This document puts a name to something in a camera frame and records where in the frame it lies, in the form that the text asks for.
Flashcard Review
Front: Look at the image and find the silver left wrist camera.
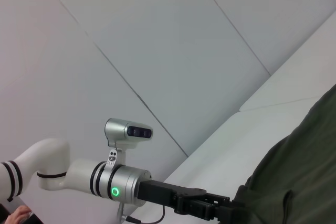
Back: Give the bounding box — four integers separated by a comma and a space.
104, 118, 154, 172

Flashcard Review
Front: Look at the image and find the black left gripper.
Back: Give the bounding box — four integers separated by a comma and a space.
138, 180, 247, 222

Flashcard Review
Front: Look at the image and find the dark green FREE! t-shirt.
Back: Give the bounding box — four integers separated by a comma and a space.
228, 83, 336, 224

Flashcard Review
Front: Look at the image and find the person's hand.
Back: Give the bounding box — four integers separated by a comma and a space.
0, 205, 32, 224

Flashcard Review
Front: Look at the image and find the dark left gripper cable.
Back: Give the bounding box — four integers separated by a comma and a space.
118, 202, 166, 224

